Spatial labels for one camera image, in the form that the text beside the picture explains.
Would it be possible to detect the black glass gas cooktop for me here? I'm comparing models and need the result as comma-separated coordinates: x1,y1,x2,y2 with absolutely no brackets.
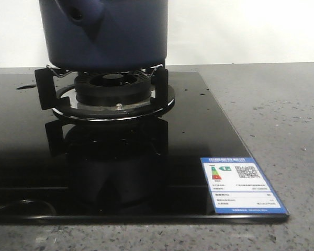
0,72,289,224

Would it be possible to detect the black round gas burner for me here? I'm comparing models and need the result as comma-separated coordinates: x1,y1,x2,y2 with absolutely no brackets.
74,72,151,106

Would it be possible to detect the dark blue cooking pot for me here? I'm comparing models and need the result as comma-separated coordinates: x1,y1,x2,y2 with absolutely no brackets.
39,0,168,72

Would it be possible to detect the black pot support grate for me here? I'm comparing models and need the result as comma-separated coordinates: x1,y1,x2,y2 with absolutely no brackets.
35,64,175,120

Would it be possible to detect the blue energy efficiency label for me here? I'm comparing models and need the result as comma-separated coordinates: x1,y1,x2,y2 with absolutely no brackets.
200,157,288,214

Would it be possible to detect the chrome burner base ring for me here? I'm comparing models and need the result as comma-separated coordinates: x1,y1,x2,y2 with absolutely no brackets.
52,84,176,122

